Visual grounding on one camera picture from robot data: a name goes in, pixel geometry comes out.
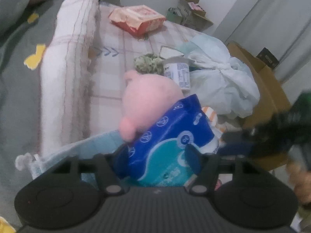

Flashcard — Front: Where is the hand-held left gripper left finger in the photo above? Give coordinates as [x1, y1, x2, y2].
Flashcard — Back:
[52, 146, 127, 196]

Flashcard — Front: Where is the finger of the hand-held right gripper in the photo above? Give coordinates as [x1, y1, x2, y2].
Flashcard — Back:
[222, 128, 256, 144]
[217, 144, 253, 157]

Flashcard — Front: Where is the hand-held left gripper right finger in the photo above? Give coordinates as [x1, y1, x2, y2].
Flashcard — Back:
[185, 144, 266, 196]

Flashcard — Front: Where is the blue quilted towel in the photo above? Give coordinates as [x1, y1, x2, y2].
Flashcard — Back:
[15, 128, 128, 183]

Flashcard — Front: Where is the blue tissue pack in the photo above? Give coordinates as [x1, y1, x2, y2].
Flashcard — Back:
[116, 93, 219, 188]

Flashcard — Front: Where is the large cardboard box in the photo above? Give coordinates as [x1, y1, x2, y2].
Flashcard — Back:
[227, 41, 293, 171]

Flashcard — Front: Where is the pink plush doll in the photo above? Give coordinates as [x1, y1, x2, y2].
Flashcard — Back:
[119, 70, 185, 142]

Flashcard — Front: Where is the white rounded packet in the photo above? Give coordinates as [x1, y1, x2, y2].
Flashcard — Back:
[159, 45, 184, 59]

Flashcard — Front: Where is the person's right hand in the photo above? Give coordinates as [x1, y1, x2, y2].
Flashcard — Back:
[286, 161, 311, 205]

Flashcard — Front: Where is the orange striped cloth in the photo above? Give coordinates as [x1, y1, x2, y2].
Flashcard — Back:
[201, 106, 227, 137]

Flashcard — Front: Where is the white plastic bag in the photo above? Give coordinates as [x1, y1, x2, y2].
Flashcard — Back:
[179, 34, 261, 120]

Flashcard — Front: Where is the dark printed box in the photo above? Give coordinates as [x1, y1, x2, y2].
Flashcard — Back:
[256, 47, 280, 70]

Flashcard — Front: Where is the pink plaid bedsheet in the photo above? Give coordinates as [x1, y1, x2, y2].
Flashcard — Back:
[89, 3, 219, 139]

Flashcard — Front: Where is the white labelled jar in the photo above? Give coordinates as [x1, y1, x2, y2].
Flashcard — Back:
[162, 56, 191, 91]

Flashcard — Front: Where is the green floral scrunchie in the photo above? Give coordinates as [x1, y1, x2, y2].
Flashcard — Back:
[134, 53, 164, 75]

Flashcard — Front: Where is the white ruffled blanket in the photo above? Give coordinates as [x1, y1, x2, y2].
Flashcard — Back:
[39, 0, 109, 156]

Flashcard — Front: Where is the small open cardboard box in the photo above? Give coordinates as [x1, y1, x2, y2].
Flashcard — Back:
[177, 0, 214, 31]

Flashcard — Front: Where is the grey duck print bedsheet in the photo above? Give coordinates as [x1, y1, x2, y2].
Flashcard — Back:
[0, 0, 73, 190]

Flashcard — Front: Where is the green bag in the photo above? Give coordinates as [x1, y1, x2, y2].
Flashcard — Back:
[167, 7, 183, 24]

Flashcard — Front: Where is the red tissue pack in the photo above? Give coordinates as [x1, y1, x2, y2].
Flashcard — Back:
[108, 4, 167, 37]

